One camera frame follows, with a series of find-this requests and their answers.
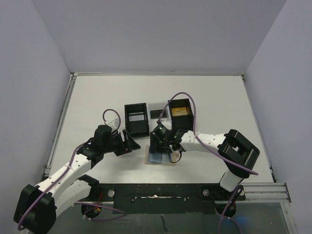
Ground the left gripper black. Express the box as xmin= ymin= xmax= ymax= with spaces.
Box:
xmin=102 ymin=129 xmax=139 ymax=156

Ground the black white card tray organizer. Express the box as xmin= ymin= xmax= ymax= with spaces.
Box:
xmin=124 ymin=98 xmax=194 ymax=138

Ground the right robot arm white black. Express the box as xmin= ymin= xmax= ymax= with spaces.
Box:
xmin=151 ymin=123 xmax=260 ymax=199

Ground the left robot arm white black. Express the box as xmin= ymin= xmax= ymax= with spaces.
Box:
xmin=13 ymin=125 xmax=141 ymax=234

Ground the gold card in tray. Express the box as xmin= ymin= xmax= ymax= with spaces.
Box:
xmin=171 ymin=107 xmax=189 ymax=117

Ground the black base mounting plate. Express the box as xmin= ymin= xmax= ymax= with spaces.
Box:
xmin=80 ymin=183 xmax=232 ymax=215

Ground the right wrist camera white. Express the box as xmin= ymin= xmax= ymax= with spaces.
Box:
xmin=157 ymin=119 xmax=171 ymax=127

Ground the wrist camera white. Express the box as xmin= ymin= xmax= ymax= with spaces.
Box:
xmin=157 ymin=119 xmax=171 ymax=127
xmin=104 ymin=118 xmax=120 ymax=131

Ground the black strap loop on gripper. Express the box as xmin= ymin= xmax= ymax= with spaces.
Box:
xmin=169 ymin=150 xmax=181 ymax=163

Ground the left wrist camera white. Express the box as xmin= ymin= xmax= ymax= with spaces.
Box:
xmin=104 ymin=118 xmax=120 ymax=131

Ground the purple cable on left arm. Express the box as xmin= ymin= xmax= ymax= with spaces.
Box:
xmin=17 ymin=108 xmax=127 ymax=231

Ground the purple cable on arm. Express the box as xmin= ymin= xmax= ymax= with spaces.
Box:
xmin=156 ymin=92 xmax=259 ymax=176
xmin=17 ymin=108 xmax=127 ymax=231

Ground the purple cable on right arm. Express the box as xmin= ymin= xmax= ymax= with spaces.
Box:
xmin=156 ymin=92 xmax=259 ymax=176

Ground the aluminium frame rail front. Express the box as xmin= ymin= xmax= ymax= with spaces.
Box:
xmin=28 ymin=182 xmax=292 ymax=205

